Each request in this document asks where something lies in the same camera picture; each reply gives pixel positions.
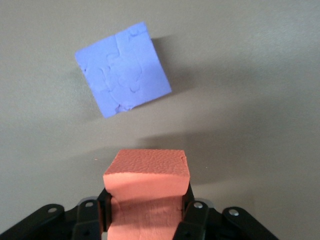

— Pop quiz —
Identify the purple foam block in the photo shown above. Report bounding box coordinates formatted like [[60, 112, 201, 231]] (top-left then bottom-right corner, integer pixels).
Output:
[[74, 21, 173, 119]]

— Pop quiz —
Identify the brown table cloth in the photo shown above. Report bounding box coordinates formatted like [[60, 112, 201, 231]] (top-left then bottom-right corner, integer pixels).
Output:
[[0, 0, 320, 240]]

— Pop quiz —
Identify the orange foam block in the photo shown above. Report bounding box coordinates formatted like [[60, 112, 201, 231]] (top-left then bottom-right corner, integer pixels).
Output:
[[102, 148, 190, 240]]

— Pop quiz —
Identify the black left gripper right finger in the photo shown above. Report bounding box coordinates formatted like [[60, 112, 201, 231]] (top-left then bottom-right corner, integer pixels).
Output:
[[172, 182, 279, 240]]

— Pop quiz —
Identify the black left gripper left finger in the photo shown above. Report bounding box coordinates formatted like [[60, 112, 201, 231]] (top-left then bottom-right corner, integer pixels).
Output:
[[0, 188, 112, 240]]

